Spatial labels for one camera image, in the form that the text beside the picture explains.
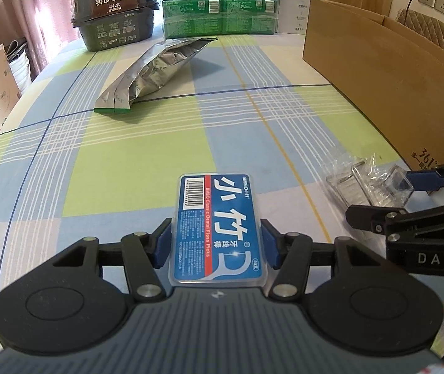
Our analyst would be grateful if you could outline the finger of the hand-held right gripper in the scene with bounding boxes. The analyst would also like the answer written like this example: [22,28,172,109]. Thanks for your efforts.
[345,199,444,243]
[405,157,444,196]

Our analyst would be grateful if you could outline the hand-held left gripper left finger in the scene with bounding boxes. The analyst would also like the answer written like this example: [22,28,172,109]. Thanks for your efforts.
[53,218,174,303]

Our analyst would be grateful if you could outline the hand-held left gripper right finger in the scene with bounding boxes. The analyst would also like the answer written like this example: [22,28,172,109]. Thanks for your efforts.
[259,218,380,301]

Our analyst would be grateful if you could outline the clear plastic blister packaging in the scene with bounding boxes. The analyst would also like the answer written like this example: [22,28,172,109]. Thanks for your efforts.
[325,159,418,208]

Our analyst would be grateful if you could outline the blue label dental floss box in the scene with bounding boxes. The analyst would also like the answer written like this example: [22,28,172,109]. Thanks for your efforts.
[169,173,267,287]

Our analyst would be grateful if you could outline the plaid tablecloth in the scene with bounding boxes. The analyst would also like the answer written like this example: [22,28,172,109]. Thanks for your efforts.
[0,33,444,320]

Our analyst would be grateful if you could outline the brown cardboard box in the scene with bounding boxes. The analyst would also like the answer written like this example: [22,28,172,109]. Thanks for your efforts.
[302,0,444,168]

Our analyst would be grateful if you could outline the beige quilted chair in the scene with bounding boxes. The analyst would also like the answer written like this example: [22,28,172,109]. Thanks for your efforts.
[395,9,444,69]

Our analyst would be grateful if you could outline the silver foil pouch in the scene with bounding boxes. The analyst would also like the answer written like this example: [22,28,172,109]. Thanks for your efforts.
[93,37,219,114]

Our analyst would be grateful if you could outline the white carton box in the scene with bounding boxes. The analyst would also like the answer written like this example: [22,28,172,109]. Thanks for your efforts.
[276,0,328,36]

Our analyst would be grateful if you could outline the black instant food box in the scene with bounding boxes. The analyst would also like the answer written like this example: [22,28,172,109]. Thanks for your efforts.
[71,0,159,52]

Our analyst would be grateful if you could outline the stack of white bowls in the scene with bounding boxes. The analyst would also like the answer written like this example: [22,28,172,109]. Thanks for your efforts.
[6,37,32,90]

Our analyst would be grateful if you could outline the green carton pack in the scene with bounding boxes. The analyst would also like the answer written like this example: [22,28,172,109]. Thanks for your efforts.
[162,0,281,40]

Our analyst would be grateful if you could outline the pink curtain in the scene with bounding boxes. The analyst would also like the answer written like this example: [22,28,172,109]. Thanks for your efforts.
[0,0,108,74]

